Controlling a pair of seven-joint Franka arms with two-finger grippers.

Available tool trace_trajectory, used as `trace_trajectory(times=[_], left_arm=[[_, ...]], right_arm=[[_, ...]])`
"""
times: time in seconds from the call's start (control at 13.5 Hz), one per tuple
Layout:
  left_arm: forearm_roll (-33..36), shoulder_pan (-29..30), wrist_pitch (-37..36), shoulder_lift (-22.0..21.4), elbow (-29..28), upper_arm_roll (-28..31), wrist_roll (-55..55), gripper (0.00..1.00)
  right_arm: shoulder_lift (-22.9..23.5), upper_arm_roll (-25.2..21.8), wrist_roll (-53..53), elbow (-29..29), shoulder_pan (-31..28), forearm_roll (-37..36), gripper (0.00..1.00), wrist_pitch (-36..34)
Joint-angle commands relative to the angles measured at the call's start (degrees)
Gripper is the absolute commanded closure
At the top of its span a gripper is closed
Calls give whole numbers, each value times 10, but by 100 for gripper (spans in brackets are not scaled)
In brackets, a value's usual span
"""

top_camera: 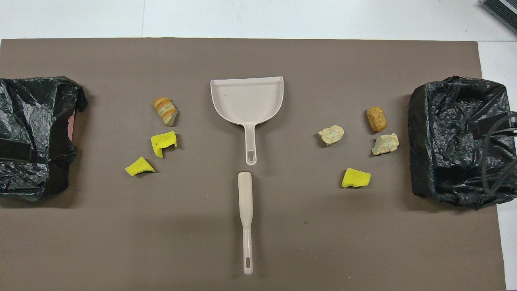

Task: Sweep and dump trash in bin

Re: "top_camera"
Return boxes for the blocky yellow sponge piece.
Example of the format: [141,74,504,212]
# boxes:
[341,168,371,188]

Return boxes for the dark grey ribbed device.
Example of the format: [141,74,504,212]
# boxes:
[481,0,517,24]

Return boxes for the black-bagged pink bin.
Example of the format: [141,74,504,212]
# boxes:
[0,76,88,202]

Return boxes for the notched yellow sponge piece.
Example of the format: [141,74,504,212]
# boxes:
[151,131,177,159]

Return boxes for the orange striped bread roll piece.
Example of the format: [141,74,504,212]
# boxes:
[153,97,178,127]

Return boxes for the beige hand brush black bristles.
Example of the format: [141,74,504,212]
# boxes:
[237,171,254,275]

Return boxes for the large brown table mat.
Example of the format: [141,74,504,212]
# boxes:
[0,38,506,291]

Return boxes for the brown bread nugget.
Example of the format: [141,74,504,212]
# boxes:
[366,106,387,133]

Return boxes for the beige plastic dustpan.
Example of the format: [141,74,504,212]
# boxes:
[210,76,284,166]

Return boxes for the angular pale bread chunk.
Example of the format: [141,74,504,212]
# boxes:
[372,133,399,156]

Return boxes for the wedge yellow sponge piece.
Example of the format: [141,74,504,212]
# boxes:
[125,156,155,176]

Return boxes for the round pale bread chunk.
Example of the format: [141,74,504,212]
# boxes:
[317,125,345,146]

